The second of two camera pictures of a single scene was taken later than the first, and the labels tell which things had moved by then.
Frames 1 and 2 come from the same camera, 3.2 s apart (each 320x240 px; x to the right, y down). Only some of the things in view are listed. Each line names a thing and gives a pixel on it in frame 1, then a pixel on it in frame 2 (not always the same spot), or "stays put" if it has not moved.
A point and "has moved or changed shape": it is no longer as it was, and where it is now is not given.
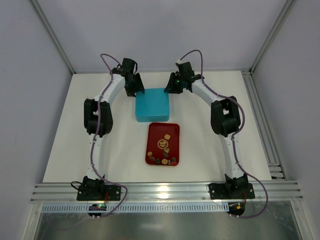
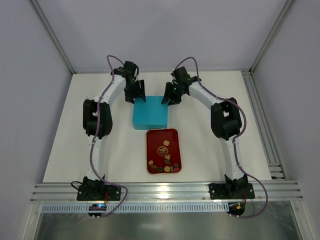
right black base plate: x=231 y=191 stays put
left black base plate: x=98 y=192 stays put
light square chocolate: x=167 y=136 → x=166 y=143
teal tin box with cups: x=153 y=118 → x=149 y=126
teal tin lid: x=154 y=101 has moved or changed shape
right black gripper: x=175 y=84 → x=172 y=92
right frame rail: x=275 y=167 stays put
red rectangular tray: x=163 y=144 has moved or changed shape
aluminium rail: x=166 y=193 stays put
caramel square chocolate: x=164 y=161 → x=167 y=169
